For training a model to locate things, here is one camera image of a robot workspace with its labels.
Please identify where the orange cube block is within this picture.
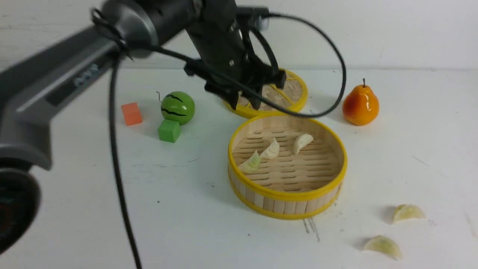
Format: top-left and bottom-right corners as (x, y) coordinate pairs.
(121, 102), (142, 126)

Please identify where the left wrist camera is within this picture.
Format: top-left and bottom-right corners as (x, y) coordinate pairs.
(236, 6), (270, 31)

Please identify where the green cube block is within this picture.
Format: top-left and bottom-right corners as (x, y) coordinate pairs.
(157, 119), (181, 143)

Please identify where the woven bamboo steamer lid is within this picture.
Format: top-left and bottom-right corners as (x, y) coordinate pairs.
(223, 68), (308, 119)

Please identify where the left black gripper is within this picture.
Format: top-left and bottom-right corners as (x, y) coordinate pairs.
(186, 22), (287, 110)

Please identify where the white dumpling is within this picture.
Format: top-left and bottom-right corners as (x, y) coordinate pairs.
(260, 137), (280, 160)
(292, 133), (314, 155)

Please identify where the greenish dumpling bottom edge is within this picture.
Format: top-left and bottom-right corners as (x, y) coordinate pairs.
(238, 150), (261, 174)

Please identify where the pale green dumpling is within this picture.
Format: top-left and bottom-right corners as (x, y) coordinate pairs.
(363, 235), (403, 260)
(392, 204), (426, 224)

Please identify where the green toy watermelon ball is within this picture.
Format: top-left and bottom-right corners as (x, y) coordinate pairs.
(157, 91), (196, 125)

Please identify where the bamboo steamer tray yellow rim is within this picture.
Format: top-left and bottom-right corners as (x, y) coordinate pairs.
(228, 112), (348, 220)

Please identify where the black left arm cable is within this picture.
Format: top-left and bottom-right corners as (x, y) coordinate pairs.
(91, 7), (347, 269)

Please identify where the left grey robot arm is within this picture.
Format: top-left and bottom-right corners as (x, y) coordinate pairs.
(1, 0), (286, 253)

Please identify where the orange toy pear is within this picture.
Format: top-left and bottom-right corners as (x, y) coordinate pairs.
(342, 78), (380, 126)

